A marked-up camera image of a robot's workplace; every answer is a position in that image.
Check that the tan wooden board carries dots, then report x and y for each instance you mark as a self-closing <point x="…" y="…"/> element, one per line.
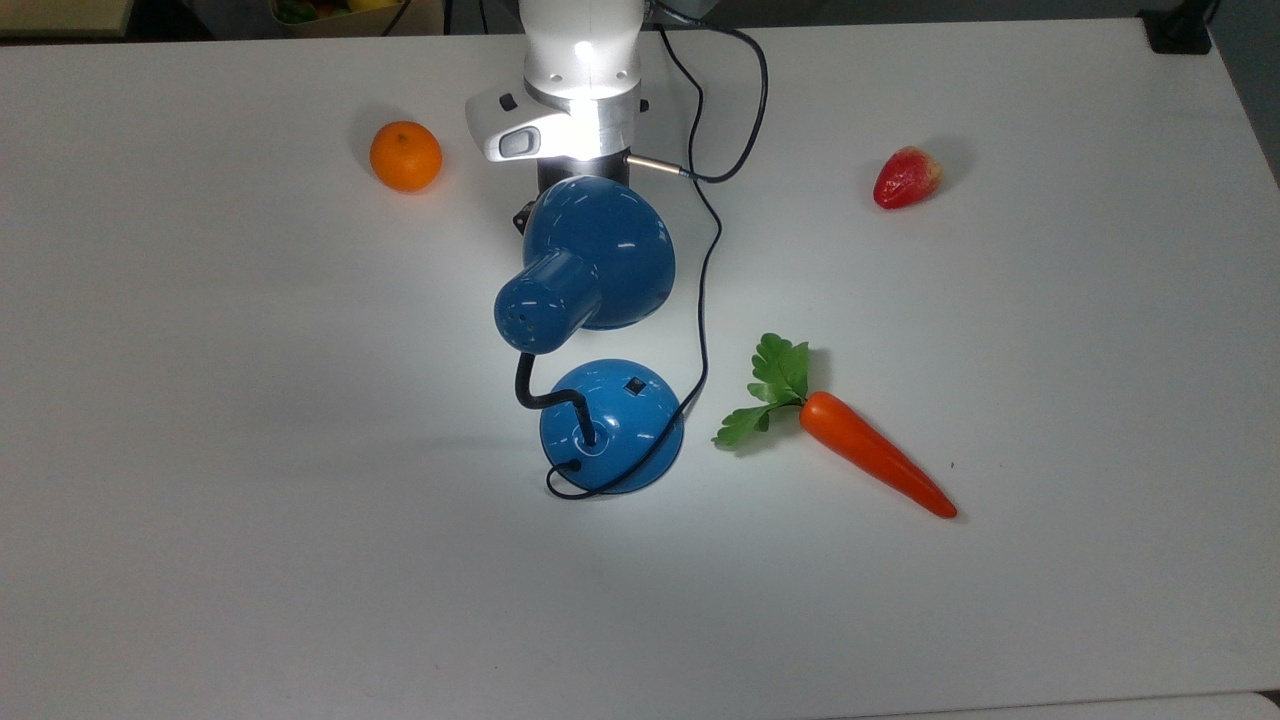
<point x="60" y="15"/>

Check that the red toy strawberry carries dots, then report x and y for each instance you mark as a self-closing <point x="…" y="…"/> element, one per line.
<point x="905" y="180"/>

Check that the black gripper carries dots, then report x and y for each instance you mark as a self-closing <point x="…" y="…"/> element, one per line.
<point x="585" y="167"/>

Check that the orange toy mandarin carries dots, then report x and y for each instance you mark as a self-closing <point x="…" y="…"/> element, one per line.
<point x="405" y="157"/>

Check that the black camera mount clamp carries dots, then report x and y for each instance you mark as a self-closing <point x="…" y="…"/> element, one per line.
<point x="1178" y="28"/>

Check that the toy carrot with green leaves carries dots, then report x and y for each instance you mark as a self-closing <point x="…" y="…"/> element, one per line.
<point x="870" y="455"/>

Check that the blue gooseneck desk lamp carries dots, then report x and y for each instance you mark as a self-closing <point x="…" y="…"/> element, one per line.
<point x="610" y="420"/>

